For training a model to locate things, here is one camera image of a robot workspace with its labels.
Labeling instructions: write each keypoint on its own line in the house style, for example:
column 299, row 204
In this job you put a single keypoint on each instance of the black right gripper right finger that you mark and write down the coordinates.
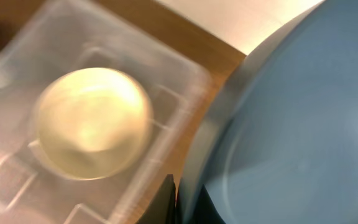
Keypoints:
column 205, row 212

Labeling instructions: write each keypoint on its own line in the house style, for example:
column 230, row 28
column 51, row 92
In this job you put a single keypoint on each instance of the cream bowl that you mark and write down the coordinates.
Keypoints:
column 91, row 124

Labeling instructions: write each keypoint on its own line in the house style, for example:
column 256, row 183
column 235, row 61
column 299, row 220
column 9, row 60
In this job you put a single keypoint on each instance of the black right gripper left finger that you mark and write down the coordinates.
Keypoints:
column 161, row 209

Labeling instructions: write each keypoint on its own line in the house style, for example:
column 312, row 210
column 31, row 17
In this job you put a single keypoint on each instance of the blue bowl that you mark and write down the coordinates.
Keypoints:
column 279, row 143

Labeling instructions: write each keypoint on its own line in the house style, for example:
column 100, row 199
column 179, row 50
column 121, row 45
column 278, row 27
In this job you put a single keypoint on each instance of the clear plastic storage bin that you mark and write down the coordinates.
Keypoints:
column 62, row 37

